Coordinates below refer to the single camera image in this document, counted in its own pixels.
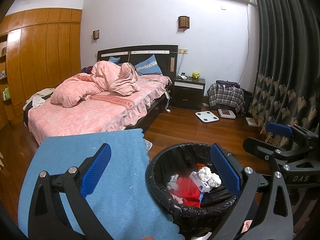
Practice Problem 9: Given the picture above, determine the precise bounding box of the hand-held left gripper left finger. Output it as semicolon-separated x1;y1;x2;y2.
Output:
27;143;112;240

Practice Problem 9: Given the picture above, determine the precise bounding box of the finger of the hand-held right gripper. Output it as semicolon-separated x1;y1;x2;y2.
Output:
243;137;290;168
265;122;320;145

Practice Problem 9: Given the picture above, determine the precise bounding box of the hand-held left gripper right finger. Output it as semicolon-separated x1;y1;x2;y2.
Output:
210;144;294;240

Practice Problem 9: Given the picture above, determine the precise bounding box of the white plastic bag ball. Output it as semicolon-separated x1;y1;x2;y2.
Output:
198;166;213;182

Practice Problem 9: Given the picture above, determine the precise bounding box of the small white box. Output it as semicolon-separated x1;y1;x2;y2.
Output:
189;171;212;193

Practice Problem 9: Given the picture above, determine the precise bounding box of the red cloth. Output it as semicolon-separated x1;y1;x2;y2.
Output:
170;176;202;208

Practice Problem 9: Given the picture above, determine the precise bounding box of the trash bin with black bag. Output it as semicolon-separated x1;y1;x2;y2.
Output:
145;142;250;238

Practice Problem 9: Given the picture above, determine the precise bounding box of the blue table cloth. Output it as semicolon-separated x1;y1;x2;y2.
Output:
18;128;179;240

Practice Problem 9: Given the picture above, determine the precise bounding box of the scale with dark panel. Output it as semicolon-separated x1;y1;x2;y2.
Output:
217;108;236;119

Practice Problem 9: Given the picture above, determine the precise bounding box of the bed with dark headboard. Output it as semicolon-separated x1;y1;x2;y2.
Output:
24;45;179;145

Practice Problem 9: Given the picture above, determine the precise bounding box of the white square bathroom scale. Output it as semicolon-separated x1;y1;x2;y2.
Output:
195;110;220;124

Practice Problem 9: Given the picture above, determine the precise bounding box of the dark patterned curtain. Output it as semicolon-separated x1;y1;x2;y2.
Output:
247;0;320;150

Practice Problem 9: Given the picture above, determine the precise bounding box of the plaid cloth on chair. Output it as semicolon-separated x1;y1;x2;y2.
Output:
207;80;245;114

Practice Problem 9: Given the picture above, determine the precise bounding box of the dark nightstand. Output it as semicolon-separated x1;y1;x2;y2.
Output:
172;76;206;111

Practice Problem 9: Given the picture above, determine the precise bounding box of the pink quilt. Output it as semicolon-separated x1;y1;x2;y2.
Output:
50;61;140;108

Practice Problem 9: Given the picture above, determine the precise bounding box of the pile of clothes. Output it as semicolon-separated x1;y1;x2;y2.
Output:
24;88;55;110

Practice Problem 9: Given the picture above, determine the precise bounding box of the white power strip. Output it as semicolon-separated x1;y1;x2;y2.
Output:
164;90;172;113

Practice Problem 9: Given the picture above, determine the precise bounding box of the large blue pillow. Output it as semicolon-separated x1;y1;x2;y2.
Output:
134;54;163;76

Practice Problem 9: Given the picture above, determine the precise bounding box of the wooden wardrobe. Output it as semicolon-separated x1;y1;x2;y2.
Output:
0;8;83;130

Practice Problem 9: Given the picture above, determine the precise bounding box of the large wall lamp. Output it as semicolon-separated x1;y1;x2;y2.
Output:
178;16;190;31

